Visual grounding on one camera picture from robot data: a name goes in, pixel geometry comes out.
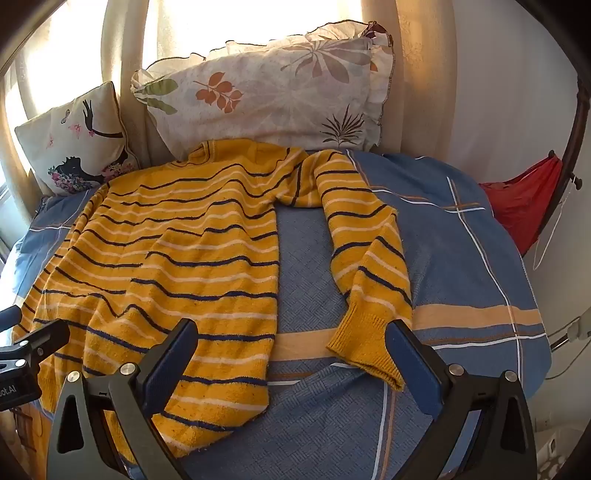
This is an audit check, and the red cloth bag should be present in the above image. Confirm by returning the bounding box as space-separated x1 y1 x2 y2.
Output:
479 154 565 257

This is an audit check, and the white wire hanger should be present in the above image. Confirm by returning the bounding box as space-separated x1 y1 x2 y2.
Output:
531 185 578 273

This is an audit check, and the dark curved metal pole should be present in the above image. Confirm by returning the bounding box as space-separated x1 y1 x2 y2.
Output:
519 78 591 257

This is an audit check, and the white clamp fixture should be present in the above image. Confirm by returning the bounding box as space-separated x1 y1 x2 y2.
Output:
549 309 591 352

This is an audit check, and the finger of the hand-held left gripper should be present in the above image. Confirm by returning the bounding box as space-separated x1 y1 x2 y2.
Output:
0 307 22 333
0 320 71 370

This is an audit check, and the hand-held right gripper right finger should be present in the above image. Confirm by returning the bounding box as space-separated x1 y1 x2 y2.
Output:
385 319 539 480

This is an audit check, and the beige curtain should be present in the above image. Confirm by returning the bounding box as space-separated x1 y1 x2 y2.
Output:
0 0 462 217

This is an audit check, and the figure print cushion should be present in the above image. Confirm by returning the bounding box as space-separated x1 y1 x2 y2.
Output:
14 82 140 197

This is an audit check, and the leaf print pillow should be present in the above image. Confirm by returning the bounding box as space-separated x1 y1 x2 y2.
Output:
130 21 397 160

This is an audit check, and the yellow striped sweater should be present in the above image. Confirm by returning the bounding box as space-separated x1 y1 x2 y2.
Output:
10 140 414 457

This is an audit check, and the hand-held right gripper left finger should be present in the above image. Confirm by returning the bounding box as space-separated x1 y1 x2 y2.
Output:
46 318 199 480

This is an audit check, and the blue plaid bed sheet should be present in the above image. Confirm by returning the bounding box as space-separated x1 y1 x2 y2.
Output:
0 150 552 480

